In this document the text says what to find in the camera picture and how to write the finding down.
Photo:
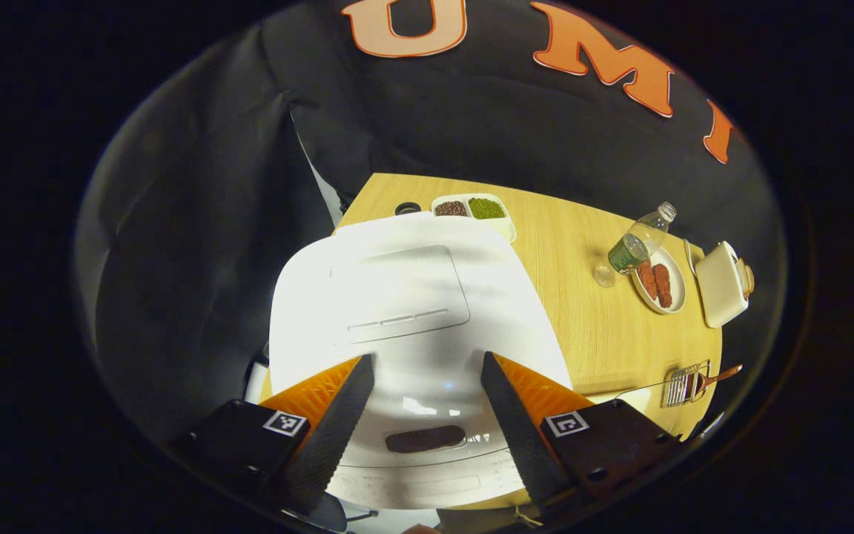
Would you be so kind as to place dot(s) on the white divided bean dish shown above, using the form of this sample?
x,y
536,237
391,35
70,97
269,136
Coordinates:
x,y
486,209

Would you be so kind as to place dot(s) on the white round plate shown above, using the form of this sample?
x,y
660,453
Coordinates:
x,y
677,293

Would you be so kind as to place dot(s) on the black round table grommet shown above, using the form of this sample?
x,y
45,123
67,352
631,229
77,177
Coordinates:
x,y
408,208

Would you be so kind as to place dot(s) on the clear plastic water bottle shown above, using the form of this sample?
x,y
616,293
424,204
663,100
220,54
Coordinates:
x,y
634,248

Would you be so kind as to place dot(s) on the red meat piece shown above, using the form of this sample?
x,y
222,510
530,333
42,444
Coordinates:
x,y
663,285
647,280

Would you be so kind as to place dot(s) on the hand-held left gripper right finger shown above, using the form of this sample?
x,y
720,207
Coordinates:
x,y
523,445

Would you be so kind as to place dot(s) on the white toaster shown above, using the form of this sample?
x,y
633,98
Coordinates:
x,y
720,285

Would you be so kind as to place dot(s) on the toasted bread slice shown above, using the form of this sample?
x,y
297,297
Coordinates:
x,y
747,278

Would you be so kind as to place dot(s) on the black backdrop cloth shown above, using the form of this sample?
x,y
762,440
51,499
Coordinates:
x,y
471,126

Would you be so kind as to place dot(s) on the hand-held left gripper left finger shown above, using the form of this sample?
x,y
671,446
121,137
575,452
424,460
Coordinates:
x,y
330,445

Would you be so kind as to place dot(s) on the white rice cooker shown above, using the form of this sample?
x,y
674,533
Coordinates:
x,y
397,297

